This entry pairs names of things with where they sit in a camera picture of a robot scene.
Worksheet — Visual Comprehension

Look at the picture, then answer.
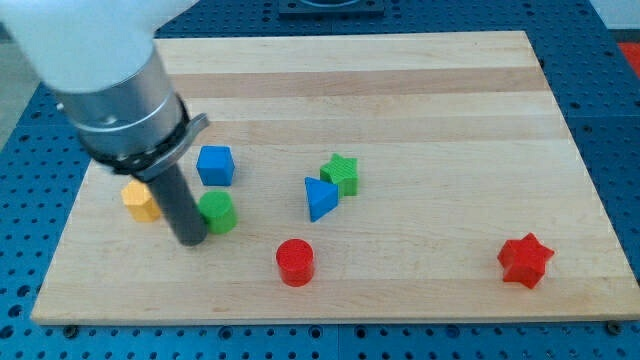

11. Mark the green star block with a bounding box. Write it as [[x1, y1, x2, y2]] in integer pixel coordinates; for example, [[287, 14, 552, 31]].
[[320, 153, 359, 197]]

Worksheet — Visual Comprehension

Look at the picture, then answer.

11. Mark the light wooden board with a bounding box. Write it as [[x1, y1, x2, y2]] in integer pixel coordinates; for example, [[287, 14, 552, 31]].
[[31, 31, 639, 326]]

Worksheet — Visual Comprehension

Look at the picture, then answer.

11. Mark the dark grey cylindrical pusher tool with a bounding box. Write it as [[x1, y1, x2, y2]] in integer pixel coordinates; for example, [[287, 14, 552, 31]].
[[147, 164, 208, 246]]

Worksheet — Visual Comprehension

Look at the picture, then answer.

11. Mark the red cylinder block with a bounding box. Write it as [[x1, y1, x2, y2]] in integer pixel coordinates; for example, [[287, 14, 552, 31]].
[[276, 238, 315, 287]]

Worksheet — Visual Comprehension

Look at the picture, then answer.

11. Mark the green cylinder block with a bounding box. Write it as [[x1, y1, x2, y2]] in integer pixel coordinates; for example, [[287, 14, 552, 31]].
[[198, 191, 237, 235]]

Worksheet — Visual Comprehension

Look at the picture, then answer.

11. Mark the blue triangle block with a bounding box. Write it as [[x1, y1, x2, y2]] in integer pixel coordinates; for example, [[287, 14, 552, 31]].
[[304, 177, 339, 222]]

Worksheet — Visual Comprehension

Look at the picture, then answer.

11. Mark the yellow hexagon block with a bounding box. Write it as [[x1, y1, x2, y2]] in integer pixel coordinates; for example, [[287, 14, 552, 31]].
[[121, 180, 161, 222]]

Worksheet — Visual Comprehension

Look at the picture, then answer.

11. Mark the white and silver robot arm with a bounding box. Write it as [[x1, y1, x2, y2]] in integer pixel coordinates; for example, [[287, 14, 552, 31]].
[[1, 0, 209, 181]]

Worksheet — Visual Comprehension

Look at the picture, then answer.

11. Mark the blue cube block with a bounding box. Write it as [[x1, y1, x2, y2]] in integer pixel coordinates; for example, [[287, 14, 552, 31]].
[[196, 146, 235, 186]]

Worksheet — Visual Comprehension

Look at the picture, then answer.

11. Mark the red star block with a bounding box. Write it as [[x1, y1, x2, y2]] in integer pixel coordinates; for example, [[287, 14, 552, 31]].
[[497, 233, 555, 289]]

